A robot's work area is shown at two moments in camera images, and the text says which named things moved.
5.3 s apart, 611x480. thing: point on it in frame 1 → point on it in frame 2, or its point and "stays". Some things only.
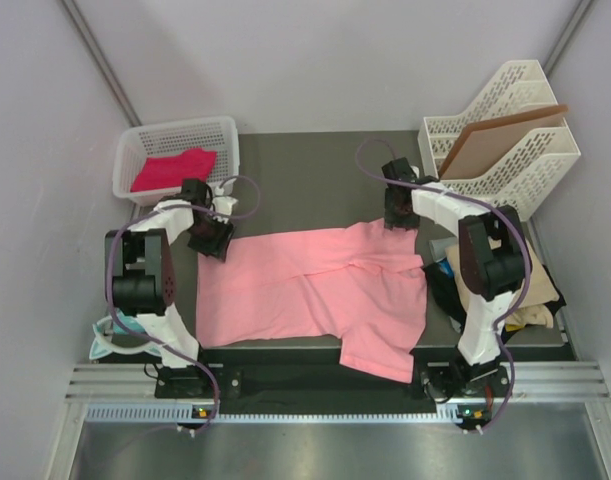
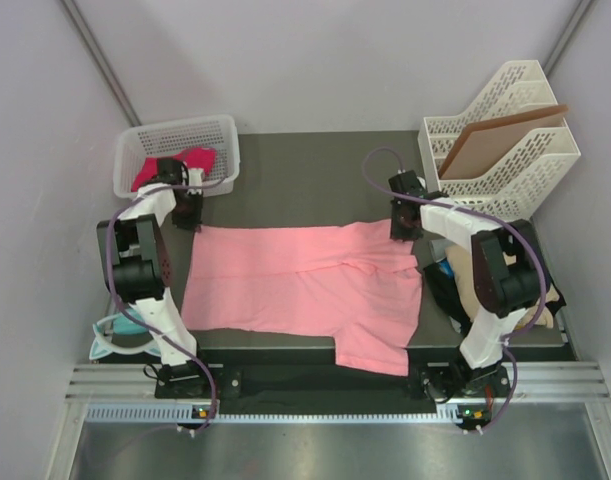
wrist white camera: x=223 y=205 → x=195 y=179
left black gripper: x=218 y=247 → x=193 y=222
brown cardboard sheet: x=480 y=145 stays
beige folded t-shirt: x=532 y=308 stays
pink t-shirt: x=361 y=285 stays
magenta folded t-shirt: x=165 y=173 stays
